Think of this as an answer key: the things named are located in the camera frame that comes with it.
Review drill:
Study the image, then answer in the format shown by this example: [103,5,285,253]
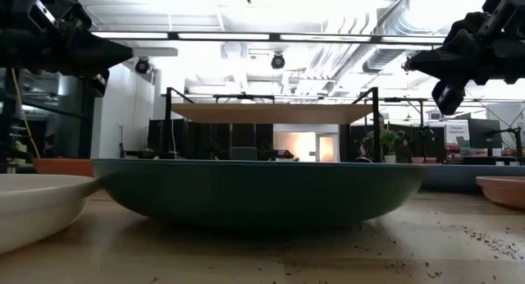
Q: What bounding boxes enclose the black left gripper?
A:
[0,0,135,97]

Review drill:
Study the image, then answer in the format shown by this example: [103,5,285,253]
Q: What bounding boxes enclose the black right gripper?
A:
[404,0,525,116]

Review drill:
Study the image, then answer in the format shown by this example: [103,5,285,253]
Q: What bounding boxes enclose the blue-grey plate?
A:
[420,163,525,194]

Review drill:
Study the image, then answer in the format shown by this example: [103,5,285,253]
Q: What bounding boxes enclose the orange plate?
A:
[32,158,95,178]

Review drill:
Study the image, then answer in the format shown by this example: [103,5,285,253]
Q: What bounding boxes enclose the peach plate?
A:
[475,176,525,211]

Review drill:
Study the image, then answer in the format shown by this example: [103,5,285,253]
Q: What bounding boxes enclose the white plate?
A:
[0,173,99,255]

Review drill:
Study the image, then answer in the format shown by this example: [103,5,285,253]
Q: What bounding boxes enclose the teal plate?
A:
[90,158,427,230]

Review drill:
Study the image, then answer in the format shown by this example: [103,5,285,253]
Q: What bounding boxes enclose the white printed sign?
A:
[444,121,471,145]

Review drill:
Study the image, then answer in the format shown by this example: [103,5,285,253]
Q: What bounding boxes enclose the black metal rack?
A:
[0,68,96,172]

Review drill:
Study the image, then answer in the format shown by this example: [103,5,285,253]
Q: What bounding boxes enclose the dark background monitor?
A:
[467,118,504,149]

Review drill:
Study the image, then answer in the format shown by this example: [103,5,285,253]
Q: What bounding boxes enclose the leafy plant in white pot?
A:
[379,129,405,164]

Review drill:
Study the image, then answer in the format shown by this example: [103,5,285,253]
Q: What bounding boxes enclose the cluttered background desk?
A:
[445,146,525,167]

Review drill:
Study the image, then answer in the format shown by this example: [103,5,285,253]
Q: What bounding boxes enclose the LED light bar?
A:
[92,29,448,46]

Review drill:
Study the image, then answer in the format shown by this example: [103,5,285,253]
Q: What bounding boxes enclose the bright glass door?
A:
[314,132,340,163]

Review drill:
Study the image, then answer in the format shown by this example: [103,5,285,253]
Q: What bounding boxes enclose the black partition panels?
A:
[147,118,275,160]

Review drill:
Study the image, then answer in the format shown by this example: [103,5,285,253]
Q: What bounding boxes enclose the grey chair back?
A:
[229,146,258,161]

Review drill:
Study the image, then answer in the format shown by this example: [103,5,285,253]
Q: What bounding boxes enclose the yellow cable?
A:
[11,68,42,160]

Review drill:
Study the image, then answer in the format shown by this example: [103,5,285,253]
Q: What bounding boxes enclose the wooden shelf with black frame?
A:
[163,85,382,164]

